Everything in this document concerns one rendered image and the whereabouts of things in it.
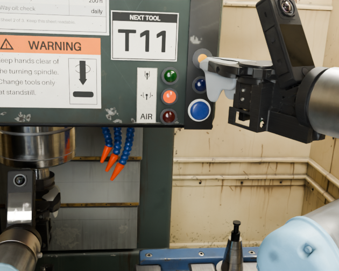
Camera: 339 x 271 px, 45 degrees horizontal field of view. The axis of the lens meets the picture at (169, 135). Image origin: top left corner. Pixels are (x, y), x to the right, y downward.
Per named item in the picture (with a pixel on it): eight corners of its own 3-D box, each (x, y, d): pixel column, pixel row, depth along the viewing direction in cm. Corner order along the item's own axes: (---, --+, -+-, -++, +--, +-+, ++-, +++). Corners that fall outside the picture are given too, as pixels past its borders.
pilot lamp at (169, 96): (176, 104, 63) (177, 90, 63) (162, 104, 63) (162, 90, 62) (176, 103, 64) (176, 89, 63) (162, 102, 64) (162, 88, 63)
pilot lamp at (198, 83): (207, 92, 63) (209, 78, 63) (193, 92, 63) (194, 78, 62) (206, 91, 64) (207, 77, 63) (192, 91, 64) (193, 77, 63)
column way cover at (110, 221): (140, 250, 142) (143, 106, 127) (-2, 254, 137) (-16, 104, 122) (139, 243, 147) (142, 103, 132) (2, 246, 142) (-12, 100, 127)
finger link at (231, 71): (199, 72, 56) (247, 82, 49) (200, 61, 55) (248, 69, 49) (225, 70, 58) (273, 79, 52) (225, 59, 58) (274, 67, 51)
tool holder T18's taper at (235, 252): (242, 263, 82) (246, 233, 80) (244, 276, 78) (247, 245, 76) (220, 261, 83) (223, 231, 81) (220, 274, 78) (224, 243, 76)
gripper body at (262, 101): (221, 122, 55) (297, 147, 45) (227, 57, 52) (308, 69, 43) (260, 115, 59) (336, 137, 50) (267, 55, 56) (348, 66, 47)
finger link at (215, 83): (184, 96, 61) (227, 109, 54) (185, 56, 60) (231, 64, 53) (199, 94, 63) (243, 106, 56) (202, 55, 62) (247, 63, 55)
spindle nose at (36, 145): (73, 142, 95) (71, 91, 91) (81, 166, 80) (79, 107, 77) (-2, 146, 90) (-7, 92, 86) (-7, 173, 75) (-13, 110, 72)
